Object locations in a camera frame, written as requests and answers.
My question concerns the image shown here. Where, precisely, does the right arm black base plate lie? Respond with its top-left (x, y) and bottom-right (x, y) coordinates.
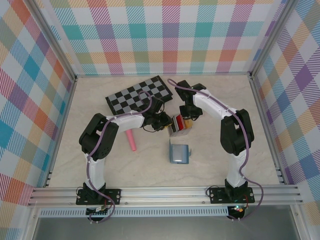
top-left (208, 186), bottom-right (256, 205)

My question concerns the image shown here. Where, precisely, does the clear plastic card box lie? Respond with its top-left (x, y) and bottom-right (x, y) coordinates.
top-left (166, 113), bottom-right (194, 139)

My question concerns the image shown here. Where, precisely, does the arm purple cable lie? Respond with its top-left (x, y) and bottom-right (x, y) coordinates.
top-left (86, 90), bottom-right (155, 224)
top-left (166, 78), bottom-right (265, 222)

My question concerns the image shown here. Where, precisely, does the aluminium frame side rail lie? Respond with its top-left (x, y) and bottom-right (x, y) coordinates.
top-left (44, 77), bottom-right (78, 188)
top-left (249, 74), bottom-right (286, 186)

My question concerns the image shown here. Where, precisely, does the grey slotted cable duct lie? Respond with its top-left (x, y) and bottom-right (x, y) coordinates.
top-left (39, 208), bottom-right (230, 218)

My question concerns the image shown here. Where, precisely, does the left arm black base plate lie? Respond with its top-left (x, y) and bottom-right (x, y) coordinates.
top-left (75, 188), bottom-right (123, 206)

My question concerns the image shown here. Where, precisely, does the grey metal panel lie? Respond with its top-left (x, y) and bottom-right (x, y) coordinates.
top-left (23, 216), bottom-right (307, 240)

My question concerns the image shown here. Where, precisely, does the aluminium frame post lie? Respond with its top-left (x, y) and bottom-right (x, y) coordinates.
top-left (249, 0), bottom-right (298, 78)
top-left (28, 0), bottom-right (77, 81)

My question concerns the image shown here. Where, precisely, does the pink toy microphone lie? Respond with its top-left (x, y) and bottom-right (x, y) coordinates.
top-left (125, 129), bottom-right (138, 152)

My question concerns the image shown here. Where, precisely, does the red card stack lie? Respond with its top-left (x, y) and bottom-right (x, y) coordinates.
top-left (174, 114), bottom-right (186, 131)

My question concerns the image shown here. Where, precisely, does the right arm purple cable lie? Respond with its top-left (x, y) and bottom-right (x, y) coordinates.
top-left (166, 78), bottom-right (265, 222)

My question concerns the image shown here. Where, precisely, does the teal card holder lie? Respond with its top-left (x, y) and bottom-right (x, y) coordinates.
top-left (168, 143), bottom-right (193, 165)

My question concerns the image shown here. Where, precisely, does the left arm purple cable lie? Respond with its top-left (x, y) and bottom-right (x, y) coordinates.
top-left (86, 90), bottom-right (155, 224)

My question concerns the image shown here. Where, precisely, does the aluminium mounting rail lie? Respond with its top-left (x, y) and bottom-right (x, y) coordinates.
top-left (27, 186), bottom-right (304, 207)

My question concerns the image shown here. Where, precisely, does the aluminium frame cross rail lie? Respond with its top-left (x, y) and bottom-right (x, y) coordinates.
top-left (74, 72), bottom-right (252, 78)

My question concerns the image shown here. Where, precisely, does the black grey folding chessboard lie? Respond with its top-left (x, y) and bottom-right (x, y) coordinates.
top-left (104, 75), bottom-right (174, 117)

